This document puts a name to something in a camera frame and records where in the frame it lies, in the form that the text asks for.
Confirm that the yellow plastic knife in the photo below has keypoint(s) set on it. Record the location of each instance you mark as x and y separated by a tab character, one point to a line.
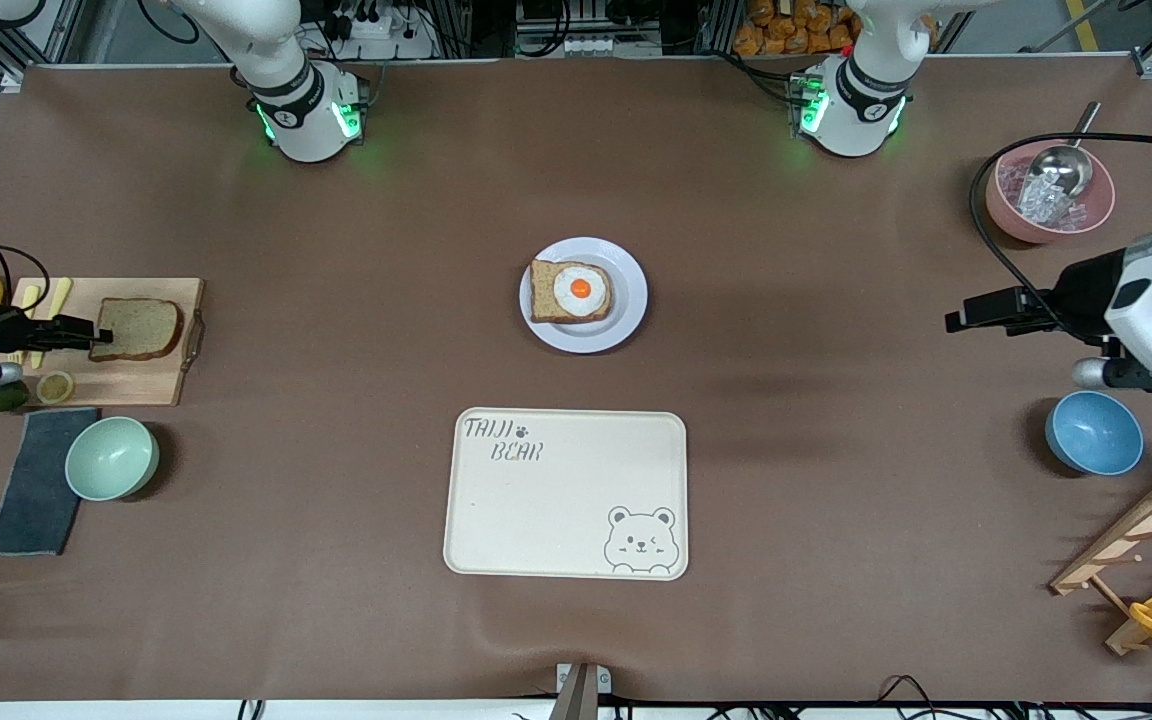
60	295

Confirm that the orange snack pile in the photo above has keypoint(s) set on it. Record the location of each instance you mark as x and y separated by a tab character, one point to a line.
796	30

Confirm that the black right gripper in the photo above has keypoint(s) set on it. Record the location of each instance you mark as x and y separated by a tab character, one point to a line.
4	330

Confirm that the lemon slice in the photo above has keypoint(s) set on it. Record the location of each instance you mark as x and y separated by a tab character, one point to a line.
55	387

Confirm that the yellow plastic fork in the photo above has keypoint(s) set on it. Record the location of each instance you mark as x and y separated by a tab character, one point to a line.
31	297

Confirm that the metal scoop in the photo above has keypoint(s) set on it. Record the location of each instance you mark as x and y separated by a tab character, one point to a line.
1061	168

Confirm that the brown table mat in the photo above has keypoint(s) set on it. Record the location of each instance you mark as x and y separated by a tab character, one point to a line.
836	450

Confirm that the white power strip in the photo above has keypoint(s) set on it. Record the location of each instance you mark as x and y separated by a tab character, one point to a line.
376	35
611	46

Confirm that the cream bear print tray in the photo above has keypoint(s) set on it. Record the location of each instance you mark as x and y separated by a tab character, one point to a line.
536	520

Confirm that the wooden rack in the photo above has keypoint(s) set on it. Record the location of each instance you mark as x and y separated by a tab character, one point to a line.
1136	525

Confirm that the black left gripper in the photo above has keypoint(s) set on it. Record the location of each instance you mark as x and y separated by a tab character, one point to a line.
1086	290

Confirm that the wooden cutting board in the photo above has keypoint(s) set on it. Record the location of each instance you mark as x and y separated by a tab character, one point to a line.
116	385

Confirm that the plain brown bread slice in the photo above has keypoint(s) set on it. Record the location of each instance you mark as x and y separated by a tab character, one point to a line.
141	330

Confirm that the blue bowl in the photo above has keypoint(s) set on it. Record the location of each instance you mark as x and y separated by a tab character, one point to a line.
1096	435

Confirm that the metal table edge bracket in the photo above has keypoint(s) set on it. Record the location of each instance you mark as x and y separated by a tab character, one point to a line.
581	690

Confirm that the round pale lavender plate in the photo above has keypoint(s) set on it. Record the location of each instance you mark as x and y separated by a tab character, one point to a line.
626	320

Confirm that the mint green bowl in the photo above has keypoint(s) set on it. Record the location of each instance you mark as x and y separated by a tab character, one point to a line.
111	458

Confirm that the dark grey cloth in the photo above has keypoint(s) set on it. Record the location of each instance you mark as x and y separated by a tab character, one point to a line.
31	510

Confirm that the fried egg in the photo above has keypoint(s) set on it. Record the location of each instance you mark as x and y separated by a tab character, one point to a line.
581	288

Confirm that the pink bowl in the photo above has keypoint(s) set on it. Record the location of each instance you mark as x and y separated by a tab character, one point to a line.
1011	215

